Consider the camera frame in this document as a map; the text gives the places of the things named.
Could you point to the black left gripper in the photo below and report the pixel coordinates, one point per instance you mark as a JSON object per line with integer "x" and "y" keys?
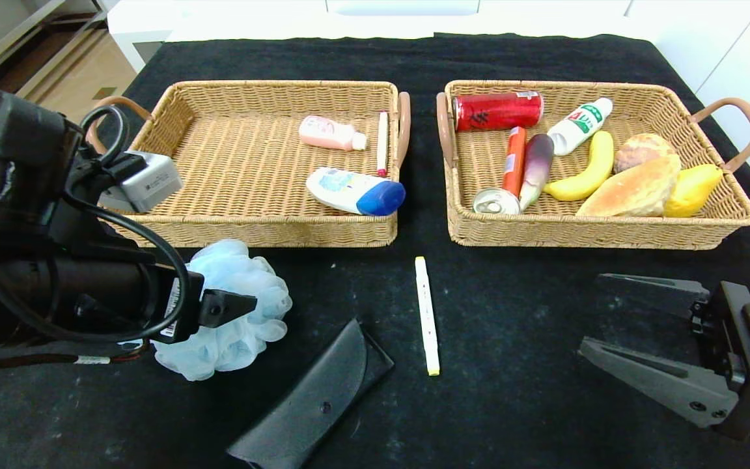
{"x": 178, "y": 306}

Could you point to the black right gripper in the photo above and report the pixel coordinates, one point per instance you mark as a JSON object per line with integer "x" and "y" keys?
{"x": 745, "y": 355}

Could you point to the light blue bath pouf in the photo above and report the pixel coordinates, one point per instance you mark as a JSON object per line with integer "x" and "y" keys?
{"x": 245, "y": 273}

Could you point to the black leather glasses case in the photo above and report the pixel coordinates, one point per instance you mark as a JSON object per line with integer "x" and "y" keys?
{"x": 310, "y": 404}

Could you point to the white bottle with blue cap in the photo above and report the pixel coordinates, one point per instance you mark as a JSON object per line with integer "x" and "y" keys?
{"x": 349, "y": 189}

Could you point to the white marker with yellow cap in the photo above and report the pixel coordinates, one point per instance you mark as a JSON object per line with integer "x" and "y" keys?
{"x": 427, "y": 319}

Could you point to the purple eggplant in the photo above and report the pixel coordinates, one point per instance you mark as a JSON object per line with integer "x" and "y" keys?
{"x": 536, "y": 169}

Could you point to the orange sausage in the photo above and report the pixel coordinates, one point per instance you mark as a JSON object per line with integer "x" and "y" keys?
{"x": 513, "y": 163}

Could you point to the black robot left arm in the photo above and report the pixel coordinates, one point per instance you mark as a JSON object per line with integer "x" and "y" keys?
{"x": 23, "y": 286}

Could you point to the rectangular wicker basket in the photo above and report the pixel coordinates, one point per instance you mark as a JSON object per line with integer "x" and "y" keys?
{"x": 512, "y": 228}
{"x": 251, "y": 189}

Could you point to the long bread loaf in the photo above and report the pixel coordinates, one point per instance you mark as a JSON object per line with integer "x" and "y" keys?
{"x": 635, "y": 192}

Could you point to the yellow mango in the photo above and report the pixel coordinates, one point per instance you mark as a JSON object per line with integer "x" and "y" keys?
{"x": 691, "y": 192}

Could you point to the black tablecloth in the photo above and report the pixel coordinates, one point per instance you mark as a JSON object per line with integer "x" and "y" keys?
{"x": 512, "y": 312}

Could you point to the yellow banana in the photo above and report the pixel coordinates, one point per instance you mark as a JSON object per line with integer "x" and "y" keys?
{"x": 583, "y": 182}

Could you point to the round bread roll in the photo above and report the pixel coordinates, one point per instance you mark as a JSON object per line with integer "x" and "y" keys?
{"x": 638, "y": 151}

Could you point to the small pink bottle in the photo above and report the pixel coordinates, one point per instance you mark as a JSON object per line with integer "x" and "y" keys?
{"x": 326, "y": 133}

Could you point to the silver tin can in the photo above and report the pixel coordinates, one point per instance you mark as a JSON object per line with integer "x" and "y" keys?
{"x": 495, "y": 202}

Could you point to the white bottle with green label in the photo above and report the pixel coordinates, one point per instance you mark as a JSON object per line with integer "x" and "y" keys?
{"x": 573, "y": 130}

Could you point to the white pen with red tip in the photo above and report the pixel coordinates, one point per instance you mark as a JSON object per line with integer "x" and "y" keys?
{"x": 382, "y": 143}

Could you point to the red drink can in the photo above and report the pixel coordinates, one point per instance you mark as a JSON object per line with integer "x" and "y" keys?
{"x": 486, "y": 112}

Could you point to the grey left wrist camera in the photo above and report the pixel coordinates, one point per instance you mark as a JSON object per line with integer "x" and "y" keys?
{"x": 147, "y": 182}

